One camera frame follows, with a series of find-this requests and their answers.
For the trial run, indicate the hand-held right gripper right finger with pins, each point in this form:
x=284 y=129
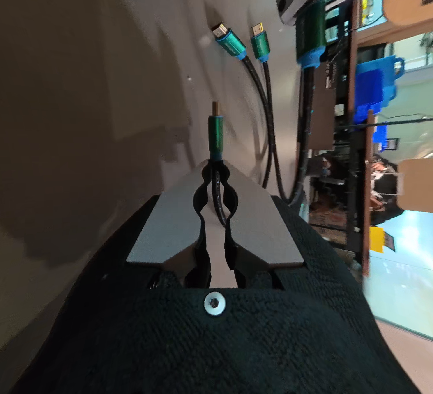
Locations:
x=264 y=228

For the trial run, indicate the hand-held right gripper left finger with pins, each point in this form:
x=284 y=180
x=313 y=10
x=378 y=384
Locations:
x=169 y=225

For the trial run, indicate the dark storage shelf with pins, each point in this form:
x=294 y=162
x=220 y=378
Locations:
x=355 y=164

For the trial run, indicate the yellow label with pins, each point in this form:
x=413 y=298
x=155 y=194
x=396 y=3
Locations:
x=376 y=239

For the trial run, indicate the brown cardboard panel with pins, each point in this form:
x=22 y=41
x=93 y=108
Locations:
x=323 y=113

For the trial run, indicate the blue plastic part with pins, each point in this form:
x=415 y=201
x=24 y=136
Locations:
x=373 y=83

